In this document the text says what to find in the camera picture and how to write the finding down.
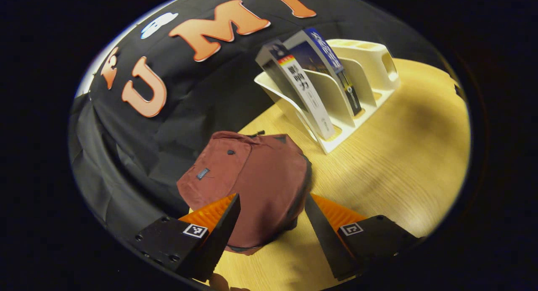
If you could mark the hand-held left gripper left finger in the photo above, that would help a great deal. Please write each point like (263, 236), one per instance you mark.
(222, 236)

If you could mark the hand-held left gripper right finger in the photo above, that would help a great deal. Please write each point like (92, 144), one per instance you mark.
(325, 240)

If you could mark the maroon schoolbag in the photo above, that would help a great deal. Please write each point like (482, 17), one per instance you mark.
(260, 177)

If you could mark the white book with portrait cover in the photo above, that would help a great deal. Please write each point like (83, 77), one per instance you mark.
(307, 97)

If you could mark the white bookshelf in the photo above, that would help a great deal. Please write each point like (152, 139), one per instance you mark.
(374, 68)

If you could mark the blue book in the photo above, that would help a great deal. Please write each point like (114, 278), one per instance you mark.
(323, 51)

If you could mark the black backdrop cloth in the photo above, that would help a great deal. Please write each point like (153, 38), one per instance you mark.
(126, 156)

